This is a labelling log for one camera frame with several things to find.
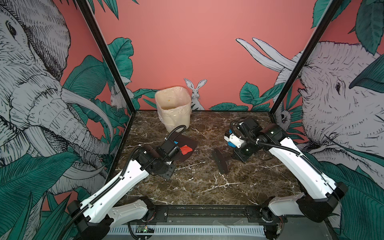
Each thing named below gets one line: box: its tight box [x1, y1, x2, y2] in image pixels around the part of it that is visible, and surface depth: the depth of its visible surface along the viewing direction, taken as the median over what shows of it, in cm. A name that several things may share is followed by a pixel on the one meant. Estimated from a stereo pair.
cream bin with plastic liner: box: [154, 86, 192, 133], surface depth 99 cm
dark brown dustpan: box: [165, 125, 199, 163], surface depth 77 cm
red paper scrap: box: [180, 144, 193, 155], surface depth 76 cm
